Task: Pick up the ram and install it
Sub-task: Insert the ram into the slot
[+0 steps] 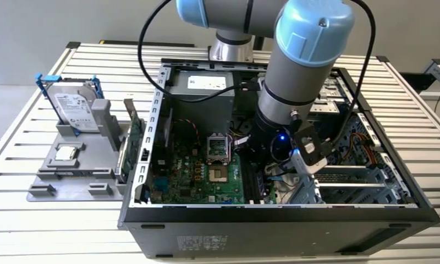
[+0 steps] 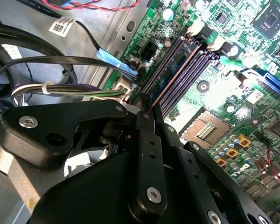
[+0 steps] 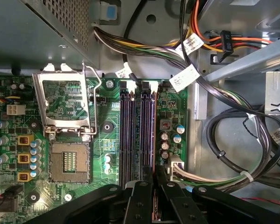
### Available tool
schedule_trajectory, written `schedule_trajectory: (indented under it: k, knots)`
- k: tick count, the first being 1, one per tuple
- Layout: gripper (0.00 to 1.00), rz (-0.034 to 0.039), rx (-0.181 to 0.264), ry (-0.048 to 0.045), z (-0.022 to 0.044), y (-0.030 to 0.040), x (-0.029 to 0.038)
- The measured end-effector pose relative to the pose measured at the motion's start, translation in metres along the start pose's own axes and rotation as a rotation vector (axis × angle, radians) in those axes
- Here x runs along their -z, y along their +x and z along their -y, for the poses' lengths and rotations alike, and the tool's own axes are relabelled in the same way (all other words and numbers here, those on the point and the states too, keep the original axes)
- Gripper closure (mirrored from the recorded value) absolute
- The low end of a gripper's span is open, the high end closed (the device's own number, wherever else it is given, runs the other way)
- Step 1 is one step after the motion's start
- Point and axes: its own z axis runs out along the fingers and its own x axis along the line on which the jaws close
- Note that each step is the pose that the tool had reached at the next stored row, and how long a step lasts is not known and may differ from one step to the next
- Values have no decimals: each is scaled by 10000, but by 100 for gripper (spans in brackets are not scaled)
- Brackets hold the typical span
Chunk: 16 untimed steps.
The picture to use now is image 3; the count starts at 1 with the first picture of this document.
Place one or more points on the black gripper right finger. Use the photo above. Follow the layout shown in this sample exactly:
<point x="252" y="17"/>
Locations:
<point x="184" y="207"/>

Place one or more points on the green motherboard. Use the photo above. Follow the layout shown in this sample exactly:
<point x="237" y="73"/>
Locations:
<point x="100" y="112"/>

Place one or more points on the CPU socket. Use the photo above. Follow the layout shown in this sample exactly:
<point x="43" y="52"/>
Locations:
<point x="68" y="161"/>

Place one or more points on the blue white plastic tab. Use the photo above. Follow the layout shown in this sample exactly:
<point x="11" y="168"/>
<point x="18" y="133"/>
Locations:
<point x="110" y="11"/>

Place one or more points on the multicolour motherboard power bundle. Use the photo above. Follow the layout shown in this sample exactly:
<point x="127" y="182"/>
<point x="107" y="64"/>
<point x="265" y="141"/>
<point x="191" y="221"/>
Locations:
<point x="149" y="50"/>

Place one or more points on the black PC case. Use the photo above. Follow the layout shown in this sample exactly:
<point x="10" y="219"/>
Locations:
<point x="235" y="144"/>

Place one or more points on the grey power supply unit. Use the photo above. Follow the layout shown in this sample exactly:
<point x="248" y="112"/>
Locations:
<point x="18" y="35"/>

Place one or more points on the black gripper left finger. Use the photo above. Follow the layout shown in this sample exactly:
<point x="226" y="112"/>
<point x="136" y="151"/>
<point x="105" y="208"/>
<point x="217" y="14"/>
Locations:
<point x="140" y="205"/>

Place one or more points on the silver drive cage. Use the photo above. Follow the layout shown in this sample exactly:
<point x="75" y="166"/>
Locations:
<point x="247" y="63"/>

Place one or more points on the metal socket cover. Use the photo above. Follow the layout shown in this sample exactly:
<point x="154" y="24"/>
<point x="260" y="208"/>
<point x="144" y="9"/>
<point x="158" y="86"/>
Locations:
<point x="39" y="100"/>

